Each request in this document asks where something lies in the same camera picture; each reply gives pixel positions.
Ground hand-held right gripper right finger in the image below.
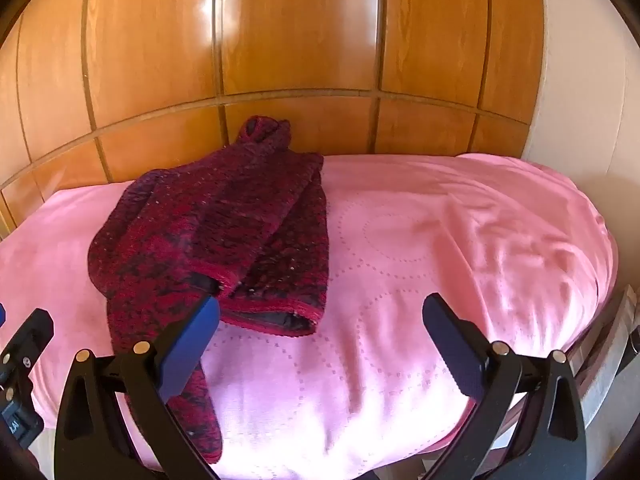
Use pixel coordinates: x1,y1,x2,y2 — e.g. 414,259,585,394
422,294,587,480

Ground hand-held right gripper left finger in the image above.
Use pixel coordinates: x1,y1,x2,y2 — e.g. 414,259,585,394
54,294,221,480

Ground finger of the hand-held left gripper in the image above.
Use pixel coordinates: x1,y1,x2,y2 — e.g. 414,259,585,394
0,307,55,402

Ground red and black knit sweater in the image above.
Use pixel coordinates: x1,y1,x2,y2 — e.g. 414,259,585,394
87,116,328,466

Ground pink blanket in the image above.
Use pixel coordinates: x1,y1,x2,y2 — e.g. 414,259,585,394
0,152,621,480

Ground wooden headboard panels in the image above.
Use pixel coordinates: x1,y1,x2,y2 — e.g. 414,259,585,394
0,0,546,241

